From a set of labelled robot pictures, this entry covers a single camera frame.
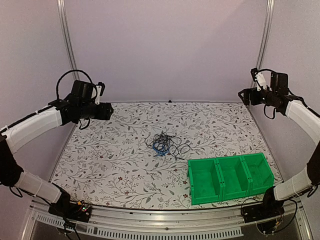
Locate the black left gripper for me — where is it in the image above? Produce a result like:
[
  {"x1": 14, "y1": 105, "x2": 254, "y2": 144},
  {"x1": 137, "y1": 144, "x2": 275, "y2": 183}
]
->
[{"x1": 79, "y1": 101, "x2": 114, "y2": 120}]

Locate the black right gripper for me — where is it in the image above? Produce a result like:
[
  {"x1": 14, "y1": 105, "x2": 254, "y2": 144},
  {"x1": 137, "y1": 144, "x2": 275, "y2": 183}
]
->
[{"x1": 239, "y1": 87, "x2": 278, "y2": 106}]

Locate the black cable tangle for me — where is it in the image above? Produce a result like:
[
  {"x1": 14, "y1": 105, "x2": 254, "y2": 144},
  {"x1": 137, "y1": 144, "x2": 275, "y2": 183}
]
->
[{"x1": 144, "y1": 130, "x2": 193, "y2": 161}]

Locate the blue cable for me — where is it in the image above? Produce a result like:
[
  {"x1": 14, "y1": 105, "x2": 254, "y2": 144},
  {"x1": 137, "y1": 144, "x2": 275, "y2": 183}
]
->
[{"x1": 149, "y1": 141, "x2": 171, "y2": 158}]

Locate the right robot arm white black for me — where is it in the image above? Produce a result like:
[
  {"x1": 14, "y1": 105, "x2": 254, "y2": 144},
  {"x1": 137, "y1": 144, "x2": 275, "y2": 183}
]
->
[{"x1": 238, "y1": 68, "x2": 320, "y2": 218}]

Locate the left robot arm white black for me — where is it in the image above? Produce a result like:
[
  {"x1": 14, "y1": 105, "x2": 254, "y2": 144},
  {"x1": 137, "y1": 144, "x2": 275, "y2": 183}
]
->
[{"x1": 0, "y1": 70, "x2": 114, "y2": 217}]

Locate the floral patterned table mat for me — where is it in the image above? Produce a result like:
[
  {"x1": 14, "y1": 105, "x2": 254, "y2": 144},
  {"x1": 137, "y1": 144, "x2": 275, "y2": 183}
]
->
[{"x1": 51, "y1": 102, "x2": 283, "y2": 210}]

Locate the green bin middle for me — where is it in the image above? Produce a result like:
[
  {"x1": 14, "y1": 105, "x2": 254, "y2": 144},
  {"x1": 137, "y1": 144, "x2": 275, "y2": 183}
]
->
[{"x1": 216, "y1": 155, "x2": 251, "y2": 201}]

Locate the green bin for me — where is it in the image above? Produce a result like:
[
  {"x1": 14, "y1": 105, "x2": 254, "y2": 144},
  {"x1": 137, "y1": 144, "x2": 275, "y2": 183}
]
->
[
  {"x1": 242, "y1": 153, "x2": 274, "y2": 196},
  {"x1": 187, "y1": 158, "x2": 223, "y2": 206},
  {"x1": 216, "y1": 155, "x2": 251, "y2": 201}
]

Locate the green bin right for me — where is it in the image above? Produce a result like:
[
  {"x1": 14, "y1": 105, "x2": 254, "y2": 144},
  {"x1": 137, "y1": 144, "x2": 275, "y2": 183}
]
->
[{"x1": 242, "y1": 153, "x2": 274, "y2": 196}]

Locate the green bin left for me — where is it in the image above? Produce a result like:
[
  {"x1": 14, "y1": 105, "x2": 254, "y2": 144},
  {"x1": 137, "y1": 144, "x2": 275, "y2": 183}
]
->
[{"x1": 187, "y1": 158, "x2": 223, "y2": 206}]

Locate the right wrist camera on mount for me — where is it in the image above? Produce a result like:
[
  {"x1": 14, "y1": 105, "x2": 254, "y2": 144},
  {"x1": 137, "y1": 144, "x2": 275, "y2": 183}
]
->
[{"x1": 250, "y1": 68, "x2": 267, "y2": 91}]

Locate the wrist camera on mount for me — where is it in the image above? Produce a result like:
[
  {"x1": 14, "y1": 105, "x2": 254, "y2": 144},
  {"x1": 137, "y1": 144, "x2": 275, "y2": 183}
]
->
[
  {"x1": 94, "y1": 81, "x2": 105, "y2": 105},
  {"x1": 250, "y1": 68, "x2": 267, "y2": 91}
]

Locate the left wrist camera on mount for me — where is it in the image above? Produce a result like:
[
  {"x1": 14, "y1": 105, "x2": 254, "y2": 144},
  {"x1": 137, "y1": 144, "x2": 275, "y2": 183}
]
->
[{"x1": 94, "y1": 81, "x2": 105, "y2": 105}]

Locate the right aluminium frame post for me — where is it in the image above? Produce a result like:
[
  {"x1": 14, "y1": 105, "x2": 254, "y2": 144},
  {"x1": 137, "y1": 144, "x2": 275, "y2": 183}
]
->
[{"x1": 256, "y1": 0, "x2": 275, "y2": 69}]

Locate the aluminium frame post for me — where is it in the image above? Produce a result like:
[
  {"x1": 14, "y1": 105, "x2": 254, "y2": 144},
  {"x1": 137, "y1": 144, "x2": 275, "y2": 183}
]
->
[
  {"x1": 256, "y1": 0, "x2": 275, "y2": 69},
  {"x1": 56, "y1": 0, "x2": 77, "y2": 70}
]

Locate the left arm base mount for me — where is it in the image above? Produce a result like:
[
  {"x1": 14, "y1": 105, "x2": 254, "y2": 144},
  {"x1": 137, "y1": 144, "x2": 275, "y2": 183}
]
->
[{"x1": 48, "y1": 200, "x2": 93, "y2": 223}]

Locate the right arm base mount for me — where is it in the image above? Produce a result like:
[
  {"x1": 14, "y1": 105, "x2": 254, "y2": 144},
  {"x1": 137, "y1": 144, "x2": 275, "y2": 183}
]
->
[{"x1": 240, "y1": 198, "x2": 298, "y2": 237}]

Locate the left aluminium frame post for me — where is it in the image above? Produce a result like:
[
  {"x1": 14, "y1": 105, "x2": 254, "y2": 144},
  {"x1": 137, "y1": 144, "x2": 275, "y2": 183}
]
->
[{"x1": 56, "y1": 0, "x2": 77, "y2": 70}]

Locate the front aluminium rail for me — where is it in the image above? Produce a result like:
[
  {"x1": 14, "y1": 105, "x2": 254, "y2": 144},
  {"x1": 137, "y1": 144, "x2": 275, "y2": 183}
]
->
[{"x1": 21, "y1": 200, "x2": 315, "y2": 240}]

